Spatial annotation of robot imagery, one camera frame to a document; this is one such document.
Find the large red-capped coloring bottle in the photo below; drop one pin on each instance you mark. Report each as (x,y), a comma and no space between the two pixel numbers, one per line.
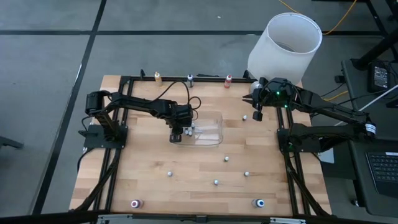
(228,82)

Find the black stand foot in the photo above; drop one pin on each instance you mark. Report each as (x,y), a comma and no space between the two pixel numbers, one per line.
(9,143)

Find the large yellow-capped coloring bottle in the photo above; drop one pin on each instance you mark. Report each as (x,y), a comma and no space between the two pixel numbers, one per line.
(158,80)

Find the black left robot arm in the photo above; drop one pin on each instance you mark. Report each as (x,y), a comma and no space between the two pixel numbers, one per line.
(140,104)

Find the black power supply box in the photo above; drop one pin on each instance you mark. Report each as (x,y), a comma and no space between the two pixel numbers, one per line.
(381,76)

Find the clear plastic bin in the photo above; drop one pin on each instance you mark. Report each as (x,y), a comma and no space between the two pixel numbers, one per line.
(208,137)

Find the black laptop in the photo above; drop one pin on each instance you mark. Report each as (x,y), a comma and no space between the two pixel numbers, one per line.
(384,171)

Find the large blue-capped coloring bottle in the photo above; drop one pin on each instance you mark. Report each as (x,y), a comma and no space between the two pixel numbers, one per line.
(259,203)

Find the black stand leg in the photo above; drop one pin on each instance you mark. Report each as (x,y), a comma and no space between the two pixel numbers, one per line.
(373,51)

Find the silver table lamp white shade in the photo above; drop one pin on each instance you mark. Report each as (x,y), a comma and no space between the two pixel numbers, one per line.
(280,56)

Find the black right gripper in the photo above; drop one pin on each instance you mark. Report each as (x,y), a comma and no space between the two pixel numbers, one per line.
(257,116)

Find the black side desk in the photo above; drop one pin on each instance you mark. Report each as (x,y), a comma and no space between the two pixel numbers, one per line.
(360,186)

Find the black aluminium table frame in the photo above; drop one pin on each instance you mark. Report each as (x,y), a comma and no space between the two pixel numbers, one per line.
(143,78)

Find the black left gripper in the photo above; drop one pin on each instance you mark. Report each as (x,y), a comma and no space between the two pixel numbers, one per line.
(175,137)

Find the large pink-capped coloring bottle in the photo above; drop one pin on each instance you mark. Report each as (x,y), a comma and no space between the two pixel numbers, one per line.
(135,204)

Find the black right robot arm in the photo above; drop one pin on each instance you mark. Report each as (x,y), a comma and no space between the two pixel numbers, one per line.
(326,109)

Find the large purple-capped coloring bottle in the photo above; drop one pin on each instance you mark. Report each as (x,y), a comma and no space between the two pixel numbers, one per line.
(190,81)

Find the small purple-label dropper bottle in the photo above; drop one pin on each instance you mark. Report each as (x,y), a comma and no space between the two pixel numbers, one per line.
(216,182)

